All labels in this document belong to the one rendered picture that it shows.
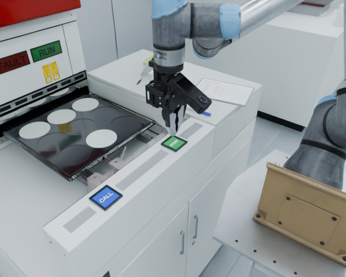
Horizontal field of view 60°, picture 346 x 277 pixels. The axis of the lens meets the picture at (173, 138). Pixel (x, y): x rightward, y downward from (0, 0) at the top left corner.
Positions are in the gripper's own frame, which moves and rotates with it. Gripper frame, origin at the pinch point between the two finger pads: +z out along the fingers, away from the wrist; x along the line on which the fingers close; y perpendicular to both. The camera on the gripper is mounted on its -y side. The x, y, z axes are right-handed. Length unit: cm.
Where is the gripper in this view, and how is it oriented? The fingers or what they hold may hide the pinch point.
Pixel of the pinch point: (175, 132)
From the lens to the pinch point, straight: 83.5
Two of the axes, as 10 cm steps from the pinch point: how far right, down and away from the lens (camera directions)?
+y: -7.9, -3.7, 4.9
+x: -6.2, 4.7, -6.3
